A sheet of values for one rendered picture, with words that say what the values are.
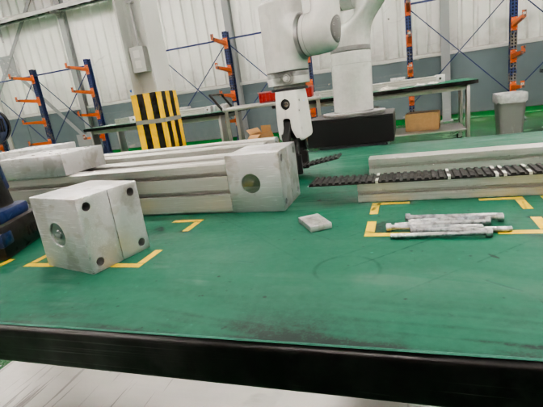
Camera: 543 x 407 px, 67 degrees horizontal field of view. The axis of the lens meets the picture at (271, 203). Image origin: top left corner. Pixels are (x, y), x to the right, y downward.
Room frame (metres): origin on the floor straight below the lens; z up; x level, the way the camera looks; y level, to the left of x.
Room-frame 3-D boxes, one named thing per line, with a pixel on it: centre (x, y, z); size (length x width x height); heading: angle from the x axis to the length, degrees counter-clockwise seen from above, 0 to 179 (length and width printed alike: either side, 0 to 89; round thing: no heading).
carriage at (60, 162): (0.83, 0.42, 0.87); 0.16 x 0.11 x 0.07; 70
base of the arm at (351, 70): (1.30, -0.30, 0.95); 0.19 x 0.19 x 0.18
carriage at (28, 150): (1.10, 0.59, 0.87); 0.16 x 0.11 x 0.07; 70
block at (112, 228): (0.54, 0.23, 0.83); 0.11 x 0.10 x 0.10; 146
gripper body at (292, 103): (0.85, -0.07, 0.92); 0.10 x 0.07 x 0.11; 160
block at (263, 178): (0.69, 0.00, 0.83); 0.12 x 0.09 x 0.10; 160
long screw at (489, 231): (0.43, -0.18, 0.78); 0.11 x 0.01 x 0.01; 71
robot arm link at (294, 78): (0.85, -0.07, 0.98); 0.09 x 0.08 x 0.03; 160
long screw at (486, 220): (0.46, -0.20, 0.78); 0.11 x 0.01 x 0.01; 71
